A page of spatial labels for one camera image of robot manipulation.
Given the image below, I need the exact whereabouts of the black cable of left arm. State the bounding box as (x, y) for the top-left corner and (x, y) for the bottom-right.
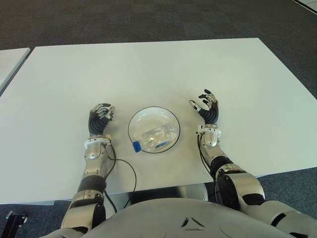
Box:
(104, 144), (138, 214)

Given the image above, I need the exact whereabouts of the white plate with black rim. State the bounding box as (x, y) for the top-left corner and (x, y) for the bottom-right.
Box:
(127, 106), (181, 154)

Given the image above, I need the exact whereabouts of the white neighbouring table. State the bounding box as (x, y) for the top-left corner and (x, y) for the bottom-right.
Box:
(0, 47), (32, 94)

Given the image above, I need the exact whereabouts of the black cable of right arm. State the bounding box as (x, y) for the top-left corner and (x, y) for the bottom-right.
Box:
(197, 132), (224, 204)

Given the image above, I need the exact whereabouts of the white robot leg part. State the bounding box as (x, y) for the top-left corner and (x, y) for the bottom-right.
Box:
(176, 183), (209, 202)

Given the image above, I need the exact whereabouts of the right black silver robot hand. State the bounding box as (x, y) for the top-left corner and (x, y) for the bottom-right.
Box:
(189, 89), (221, 126)

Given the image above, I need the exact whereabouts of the grey robot torso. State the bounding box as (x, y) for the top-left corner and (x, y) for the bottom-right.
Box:
(47, 197), (287, 238)

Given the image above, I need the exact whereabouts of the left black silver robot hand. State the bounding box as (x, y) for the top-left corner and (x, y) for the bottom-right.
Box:
(88, 102), (116, 137)

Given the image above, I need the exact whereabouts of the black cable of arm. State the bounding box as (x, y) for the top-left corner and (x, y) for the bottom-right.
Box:
(197, 132), (224, 204)
(104, 144), (138, 214)

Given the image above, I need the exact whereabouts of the clear bottle with blue cap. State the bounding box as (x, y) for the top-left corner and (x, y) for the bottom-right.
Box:
(131, 123), (179, 153)

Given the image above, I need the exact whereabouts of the black wheeled stand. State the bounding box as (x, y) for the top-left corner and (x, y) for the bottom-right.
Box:
(0, 210), (29, 238)

